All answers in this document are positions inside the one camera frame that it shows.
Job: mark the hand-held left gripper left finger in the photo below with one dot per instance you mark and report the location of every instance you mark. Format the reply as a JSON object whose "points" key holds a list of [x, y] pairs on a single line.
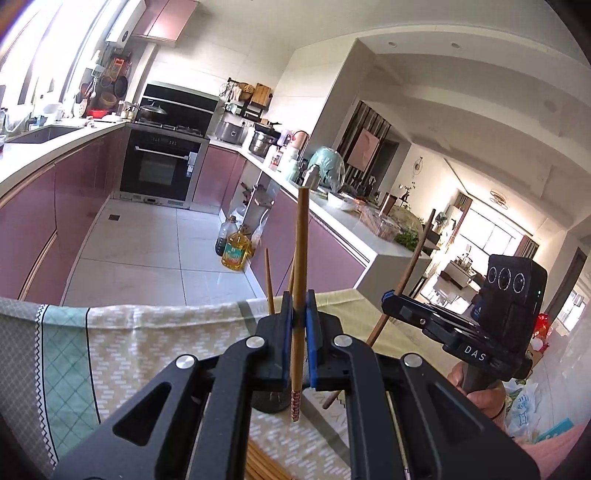
{"points": [[288, 325]]}

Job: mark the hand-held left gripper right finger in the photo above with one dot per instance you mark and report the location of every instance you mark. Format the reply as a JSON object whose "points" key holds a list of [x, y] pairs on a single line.
{"points": [[313, 332]]}

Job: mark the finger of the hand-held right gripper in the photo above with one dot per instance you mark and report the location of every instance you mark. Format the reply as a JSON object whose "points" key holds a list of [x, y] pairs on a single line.
{"points": [[415, 311]]}

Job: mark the dark brown wooden chopstick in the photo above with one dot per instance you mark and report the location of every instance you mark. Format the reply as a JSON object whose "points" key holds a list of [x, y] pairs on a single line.
{"points": [[415, 258]]}

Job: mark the light wooden chopstick patterned tip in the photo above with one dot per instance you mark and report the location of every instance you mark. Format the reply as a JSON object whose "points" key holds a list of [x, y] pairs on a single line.
{"points": [[301, 254]]}

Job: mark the black mesh chopstick holder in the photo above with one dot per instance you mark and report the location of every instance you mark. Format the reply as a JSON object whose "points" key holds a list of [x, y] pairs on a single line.
{"points": [[270, 402]]}

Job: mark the pile of wooden chopsticks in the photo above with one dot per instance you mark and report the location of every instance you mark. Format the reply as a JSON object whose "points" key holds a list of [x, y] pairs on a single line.
{"points": [[265, 464]]}

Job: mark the person's right hand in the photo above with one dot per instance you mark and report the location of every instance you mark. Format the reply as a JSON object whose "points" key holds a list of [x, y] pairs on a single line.
{"points": [[485, 400]]}

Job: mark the pink cabinet run with appliances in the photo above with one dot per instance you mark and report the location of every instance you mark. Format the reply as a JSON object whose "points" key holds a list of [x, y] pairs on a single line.
{"points": [[323, 258]]}

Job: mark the yellow cooking oil bottle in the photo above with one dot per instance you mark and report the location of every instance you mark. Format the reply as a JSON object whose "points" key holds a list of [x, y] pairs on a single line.
{"points": [[236, 251]]}

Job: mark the clear plastic food basket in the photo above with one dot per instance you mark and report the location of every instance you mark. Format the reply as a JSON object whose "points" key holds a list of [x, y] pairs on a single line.
{"points": [[381, 226]]}

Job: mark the dark liquid plastic bottle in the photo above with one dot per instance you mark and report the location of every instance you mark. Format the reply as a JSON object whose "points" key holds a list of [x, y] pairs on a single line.
{"points": [[223, 235]]}

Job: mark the white plastic bag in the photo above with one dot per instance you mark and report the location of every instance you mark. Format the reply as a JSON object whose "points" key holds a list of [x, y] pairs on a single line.
{"points": [[521, 410]]}

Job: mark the steel thermos flask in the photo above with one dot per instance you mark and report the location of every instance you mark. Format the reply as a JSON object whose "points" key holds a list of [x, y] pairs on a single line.
{"points": [[310, 177]]}

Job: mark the patterned green beige tablecloth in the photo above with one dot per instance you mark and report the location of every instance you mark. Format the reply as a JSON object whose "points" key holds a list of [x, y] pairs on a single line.
{"points": [[138, 346]]}

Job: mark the white canister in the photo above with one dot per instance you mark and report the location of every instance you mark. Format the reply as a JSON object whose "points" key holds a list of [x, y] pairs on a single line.
{"points": [[292, 168]]}

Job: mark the mint green appliance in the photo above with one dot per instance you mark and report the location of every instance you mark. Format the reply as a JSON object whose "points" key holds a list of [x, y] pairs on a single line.
{"points": [[325, 168]]}

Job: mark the stainless steel stock pot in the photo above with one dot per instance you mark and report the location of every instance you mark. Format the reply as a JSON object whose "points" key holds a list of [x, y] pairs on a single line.
{"points": [[262, 143]]}

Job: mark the pink kettle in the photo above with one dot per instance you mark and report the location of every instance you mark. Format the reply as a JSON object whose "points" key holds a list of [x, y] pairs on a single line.
{"points": [[298, 138]]}

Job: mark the silver rice cooker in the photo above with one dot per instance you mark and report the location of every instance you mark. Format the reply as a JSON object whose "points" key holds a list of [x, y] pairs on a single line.
{"points": [[231, 131]]}

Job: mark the black built-in oven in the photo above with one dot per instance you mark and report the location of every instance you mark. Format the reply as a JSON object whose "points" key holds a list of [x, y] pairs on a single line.
{"points": [[157, 166]]}

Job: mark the black rack with cutting board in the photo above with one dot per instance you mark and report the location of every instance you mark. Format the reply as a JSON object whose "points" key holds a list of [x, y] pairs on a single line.
{"points": [[253, 99]]}

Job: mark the black range hood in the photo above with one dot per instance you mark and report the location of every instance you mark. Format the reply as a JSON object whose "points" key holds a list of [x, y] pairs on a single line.
{"points": [[180, 104]]}

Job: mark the pink cabinet run with sink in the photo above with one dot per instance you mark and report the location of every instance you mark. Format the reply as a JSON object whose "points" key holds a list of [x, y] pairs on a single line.
{"points": [[69, 198]]}

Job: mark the wok with glass lid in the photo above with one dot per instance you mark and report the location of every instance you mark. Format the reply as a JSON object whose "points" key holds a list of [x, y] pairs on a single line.
{"points": [[152, 110]]}

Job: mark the red basin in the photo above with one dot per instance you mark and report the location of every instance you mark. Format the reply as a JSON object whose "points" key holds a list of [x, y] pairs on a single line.
{"points": [[98, 113]]}

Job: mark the hanging black frying pan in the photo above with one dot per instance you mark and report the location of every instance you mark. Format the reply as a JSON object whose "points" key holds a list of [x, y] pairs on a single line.
{"points": [[120, 85]]}

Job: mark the steel kitchen sink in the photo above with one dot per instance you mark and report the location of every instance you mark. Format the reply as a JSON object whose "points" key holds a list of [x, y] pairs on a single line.
{"points": [[44, 134]]}

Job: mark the white water heater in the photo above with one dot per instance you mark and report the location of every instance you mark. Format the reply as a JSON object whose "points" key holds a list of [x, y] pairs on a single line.
{"points": [[124, 23]]}

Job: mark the pink wall painting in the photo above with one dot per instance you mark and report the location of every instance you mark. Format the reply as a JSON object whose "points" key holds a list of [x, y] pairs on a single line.
{"points": [[364, 147]]}

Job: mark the pink upper wall cabinet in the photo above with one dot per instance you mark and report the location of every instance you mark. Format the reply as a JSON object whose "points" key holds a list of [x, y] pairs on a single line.
{"points": [[168, 18]]}

